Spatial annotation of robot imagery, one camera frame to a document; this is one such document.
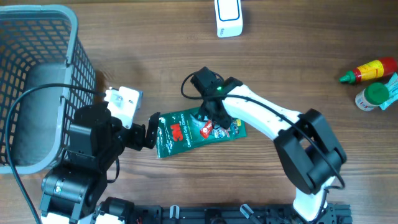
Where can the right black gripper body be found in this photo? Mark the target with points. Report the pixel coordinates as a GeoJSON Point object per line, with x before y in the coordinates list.
{"type": "Point", "coordinates": [219, 118]}

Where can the grey plastic mesh basket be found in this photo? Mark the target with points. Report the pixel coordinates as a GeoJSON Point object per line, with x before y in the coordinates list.
{"type": "Point", "coordinates": [44, 63]}

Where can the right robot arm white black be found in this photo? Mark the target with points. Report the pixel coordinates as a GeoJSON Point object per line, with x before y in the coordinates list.
{"type": "Point", "coordinates": [310, 154]}

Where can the green 3M gloves packet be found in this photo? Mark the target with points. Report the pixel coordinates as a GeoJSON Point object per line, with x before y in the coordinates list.
{"type": "Point", "coordinates": [179, 132]}

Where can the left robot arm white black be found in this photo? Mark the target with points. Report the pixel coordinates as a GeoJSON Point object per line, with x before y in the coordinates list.
{"type": "Point", "coordinates": [72, 188]}

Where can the light teal tissue pack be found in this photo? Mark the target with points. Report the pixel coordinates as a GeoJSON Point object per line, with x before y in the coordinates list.
{"type": "Point", "coordinates": [392, 86]}

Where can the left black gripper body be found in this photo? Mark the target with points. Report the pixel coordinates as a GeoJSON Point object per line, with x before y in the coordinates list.
{"type": "Point", "coordinates": [133, 138]}

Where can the green lid jar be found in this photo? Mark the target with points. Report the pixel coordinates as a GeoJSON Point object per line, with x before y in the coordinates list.
{"type": "Point", "coordinates": [372, 96]}

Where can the red sauce bottle green cap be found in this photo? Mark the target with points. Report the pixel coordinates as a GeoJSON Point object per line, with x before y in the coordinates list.
{"type": "Point", "coordinates": [382, 67]}

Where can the red coffee stick sachet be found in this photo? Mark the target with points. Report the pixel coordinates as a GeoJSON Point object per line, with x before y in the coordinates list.
{"type": "Point", "coordinates": [207, 129]}

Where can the white barcode scanner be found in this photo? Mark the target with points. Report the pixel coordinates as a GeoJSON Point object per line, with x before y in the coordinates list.
{"type": "Point", "coordinates": [229, 18]}

